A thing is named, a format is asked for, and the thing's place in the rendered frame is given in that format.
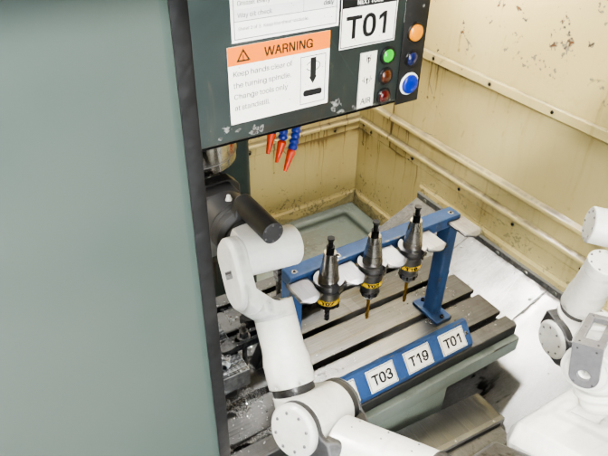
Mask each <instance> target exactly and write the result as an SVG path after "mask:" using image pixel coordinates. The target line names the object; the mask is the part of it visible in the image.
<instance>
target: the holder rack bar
mask: <svg viewBox="0 0 608 456"><path fill-rule="evenodd" d="M460 217H461V214H460V213H459V212H457V211H456V210H455V209H453V208H452V207H450V206H448V207H446V208H443V209H441V210H439V211H436V212H433V213H431V214H427V215H425V216H422V217H421V218H422V220H423V231H426V230H429V231H431V232H432V233H436V232H439V231H441V230H443V229H446V228H448V227H450V226H449V225H448V224H447V222H449V221H452V220H454V219H457V218H460ZM409 222H410V221H409ZM409 222H407V223H402V224H400V225H397V226H395V227H393V228H390V229H387V230H385V231H382V232H380V234H381V238H382V247H384V246H386V245H389V244H392V245H393V246H394V247H395V248H397V247H398V242H399V241H400V240H401V239H402V240H404V236H405V233H406V230H407V227H408V224H409ZM367 238H368V237H366V238H363V239H361V240H358V241H355V242H352V243H349V244H347V245H344V246H341V247H338V248H336V249H335V250H336V251H337V261H338V264H339V263H342V262H344V261H349V260H351V261H352V262H353V263H354V264H356V263H357V259H358V257H359V256H361V257H363V254H364V251H365V247H366V242H367ZM322 258H323V253H322V254H320V255H317V256H315V257H312V258H309V259H306V260H305V261H301V262H300V263H299V264H296V265H292V266H289V267H285V268H283V269H281V278H282V280H283V281H284V282H285V283H286V284H288V283H290V282H294V281H295V280H299V279H302V278H305V277H308V278H309V279H310V280H311V281H313V277H314V274H315V273H316V272H317V271H319V269H320V265H321V262H322Z"/></svg>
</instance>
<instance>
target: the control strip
mask: <svg viewBox="0 0 608 456"><path fill-rule="evenodd" d="M430 2H431V0H406V8H405V17H404V30H403V39H402V47H401V55H400V62H399V71H398V79H397V86H396V94H395V103H394V104H395V105H398V104H402V103H405V102H408V101H412V100H417V94H418V88H419V81H420V75H421V68H422V61H423V49H424V42H425V35H426V29H427V23H428V16H429V9H430ZM416 24H420V25H421V26H422V27H423V36H422V38H421V39H420V40H419V41H417V42H413V41H412V40H411V39H410V31H411V29H412V28H413V27H414V26H415V25H416ZM387 50H393V51H394V57H395V49H394V47H392V46H387V47H385V48H384V49H383V51H382V52H381V56H380V60H381V63H383V64H389V63H391V62H392V61H393V60H394V58H393V59H392V60H391V61H390V62H385V61H384V54H385V52H386V51H387ZM413 52H415V53H417V56H418V59H417V62H416V63H415V64H414V65H409V64H408V57H409V56H410V54H411V53H413ZM385 71H390V72H391V73H392V78H393V75H394V73H393V70H392V69H391V68H389V67H386V68H383V69H382V70H381V71H380V73H379V76H378V81H379V83H380V84H382V85H386V84H388V83H389V82H390V81H391V80H392V78H391V80H390V81H389V82H387V83H383V82H382V75H383V73H384V72H385ZM409 75H415V76H416V77H417V78H418V85H417V88H416V89H415V91H413V92H412V93H409V94H407V93H405V92H403V89H402V85H403V82H404V79H405V78H406V77H407V76H409ZM384 90H388V91H389V93H390V96H389V99H388V100H390V97H391V91H390V89H388V88H382V89H381V90H380V91H378V93H377V96H376V101H377V102H378V103H379V104H381V105H383V104H386V102H387V101H386V102H381V101H380V99H379V98H380V95H381V93H382V92H383V91H384Z"/></svg>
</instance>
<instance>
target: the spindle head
mask: <svg viewBox="0 0 608 456"><path fill-rule="evenodd" d="M187 2H188V11H189V21H190V30H191V40H192V49H193V59H194V68H195V87H196V97H197V107H198V116H199V126H200V135H201V145H202V152H203V151H206V150H210V149H214V148H218V147H223V146H227V145H231V144H234V143H238V142H242V141H245V140H249V139H253V138H259V137H262V136H266V135H270V134H273V133H277V132H281V131H284V130H288V129H292V128H298V127H301V126H305V125H308V124H312V123H316V122H320V121H323V120H327V119H333V118H337V117H341V116H344V115H347V114H351V113H355V112H358V111H362V110H366V109H372V108H376V107H380V106H384V105H386V104H390V103H394V102H395V94H396V86H397V79H398V71H399V62H400V55H401V47H402V39H403V30H404V14H405V7H406V0H398V6H397V15H396V23H395V31H394V40H391V41H386V42H381V43H373V44H368V45H364V46H359V47H355V48H350V49H345V50H340V51H339V50H338V44H339V26H340V8H341V0H339V16H338V25H337V26H331V27H326V28H321V29H316V30H310V31H305V32H300V33H290V34H284V35H280V36H274V37H269V38H263V39H259V40H253V41H248V42H243V43H232V31H231V15H230V0H187ZM328 30H330V48H329V69H328V102H326V103H322V104H318V105H315V106H311V107H307V108H303V109H296V110H293V111H289V112H285V113H281V114H277V115H273V116H269V117H266V118H262V119H255V120H251V121H247V122H243V123H240V124H236V125H232V124H231V109H230V93H229V79H228V63H227V48H231V47H236V46H242V45H246V44H252V43H261V42H267V41H271V40H277V39H282V38H287V37H292V36H298V35H302V34H308V33H317V32H323V31H328ZM387 46H392V47H394V49H395V57H394V60H393V61H392V62H391V63H389V64H383V63H381V60H380V56H381V52H382V51H383V49H384V48H385V47H387ZM376 50H377V59H376V69H375V88H374V98H373V105H372V106H368V107H364V108H361V109H356V102H357V90H358V77H359V65H360V53H363V52H371V51H376ZM386 67H389V68H391V69H392V70H393V73H394V75H393V78H392V80H391V81H390V82H389V83H388V84H386V85H382V84H380V83H379V81H378V76H379V73H380V71H381V70H382V69H383V68H386ZM382 88H388V89H390V91H391V97H390V100H389V101H387V102H386V104H383V105H381V104H379V103H378V102H377V101H376V96H377V93H378V91H380V90H381V89H382Z"/></svg>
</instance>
